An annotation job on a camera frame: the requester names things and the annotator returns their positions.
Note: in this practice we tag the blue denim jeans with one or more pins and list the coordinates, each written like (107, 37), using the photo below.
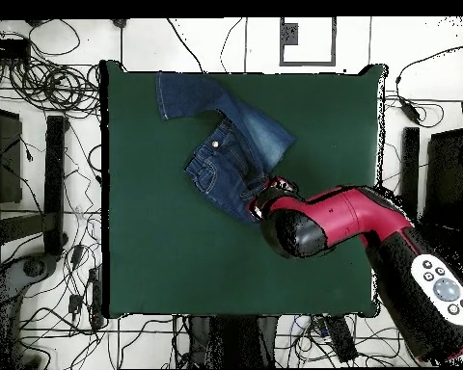
(216, 173)

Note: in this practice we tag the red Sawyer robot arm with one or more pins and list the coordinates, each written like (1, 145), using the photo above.
(339, 216)

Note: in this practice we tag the black flat box device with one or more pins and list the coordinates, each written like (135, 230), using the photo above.
(5, 48)

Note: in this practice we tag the black metal bar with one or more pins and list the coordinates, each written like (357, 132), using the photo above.
(54, 185)
(409, 169)

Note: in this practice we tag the dark green table cloth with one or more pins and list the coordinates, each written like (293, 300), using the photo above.
(158, 250)

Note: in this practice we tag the black power adapter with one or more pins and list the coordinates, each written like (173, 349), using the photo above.
(411, 108)

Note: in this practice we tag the black case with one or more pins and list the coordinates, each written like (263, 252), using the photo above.
(445, 173)
(4, 158)

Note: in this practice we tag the black power strip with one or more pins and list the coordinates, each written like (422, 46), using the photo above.
(96, 296)
(341, 339)

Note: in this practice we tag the small black plug adapter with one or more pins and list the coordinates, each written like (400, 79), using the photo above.
(75, 303)

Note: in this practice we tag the grey square frame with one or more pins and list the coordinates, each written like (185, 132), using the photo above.
(308, 62)

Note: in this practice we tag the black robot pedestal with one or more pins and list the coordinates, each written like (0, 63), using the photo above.
(231, 339)

